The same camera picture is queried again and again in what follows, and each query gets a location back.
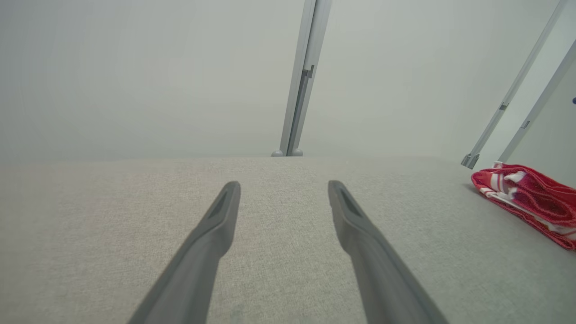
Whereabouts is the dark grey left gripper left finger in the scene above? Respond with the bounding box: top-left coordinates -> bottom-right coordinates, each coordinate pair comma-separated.
128,181 -> 241,324

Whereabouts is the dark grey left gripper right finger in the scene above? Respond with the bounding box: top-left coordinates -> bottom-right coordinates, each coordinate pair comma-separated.
328,180 -> 450,324

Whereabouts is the red white lettered jersey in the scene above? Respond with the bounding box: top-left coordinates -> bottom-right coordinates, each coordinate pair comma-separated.
471,170 -> 576,250

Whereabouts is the grey glass partition frame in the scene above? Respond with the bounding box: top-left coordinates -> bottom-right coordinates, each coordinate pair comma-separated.
460,0 -> 576,170

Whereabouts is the grey metal post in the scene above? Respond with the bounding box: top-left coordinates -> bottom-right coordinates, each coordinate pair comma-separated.
271,0 -> 333,157

